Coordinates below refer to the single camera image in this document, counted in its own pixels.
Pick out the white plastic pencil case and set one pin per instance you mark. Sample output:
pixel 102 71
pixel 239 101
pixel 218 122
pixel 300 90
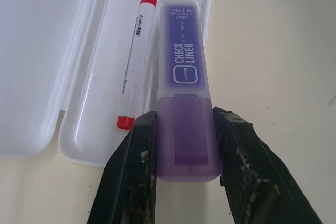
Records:
pixel 52 64

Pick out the red capped white marker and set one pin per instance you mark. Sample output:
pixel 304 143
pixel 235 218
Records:
pixel 136 51

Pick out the purple highlighter marker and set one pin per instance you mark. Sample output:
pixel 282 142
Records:
pixel 183 77

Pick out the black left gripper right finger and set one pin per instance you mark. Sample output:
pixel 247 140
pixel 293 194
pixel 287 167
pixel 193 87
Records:
pixel 257 182

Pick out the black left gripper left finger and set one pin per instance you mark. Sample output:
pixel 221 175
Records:
pixel 126 171

